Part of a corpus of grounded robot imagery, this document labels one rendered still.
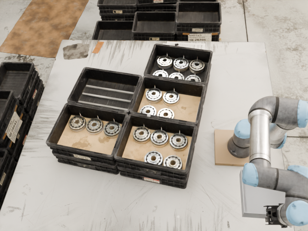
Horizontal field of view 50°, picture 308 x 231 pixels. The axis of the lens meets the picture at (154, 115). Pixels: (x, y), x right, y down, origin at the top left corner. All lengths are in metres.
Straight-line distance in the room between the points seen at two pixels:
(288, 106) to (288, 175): 0.37
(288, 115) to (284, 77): 2.01
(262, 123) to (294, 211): 0.38
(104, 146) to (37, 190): 0.46
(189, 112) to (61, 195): 0.89
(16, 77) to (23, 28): 1.25
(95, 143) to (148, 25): 1.67
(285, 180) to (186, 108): 1.00
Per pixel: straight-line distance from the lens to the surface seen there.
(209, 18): 3.20
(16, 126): 2.80
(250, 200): 1.54
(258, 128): 1.33
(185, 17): 3.20
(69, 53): 2.67
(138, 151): 1.88
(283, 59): 3.63
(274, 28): 3.96
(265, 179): 1.17
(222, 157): 1.98
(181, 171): 1.70
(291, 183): 1.19
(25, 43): 4.06
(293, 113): 1.46
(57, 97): 2.41
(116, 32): 3.45
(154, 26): 3.28
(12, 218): 2.06
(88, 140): 1.97
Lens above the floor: 2.46
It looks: 54 degrees down
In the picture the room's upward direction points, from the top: 6 degrees counter-clockwise
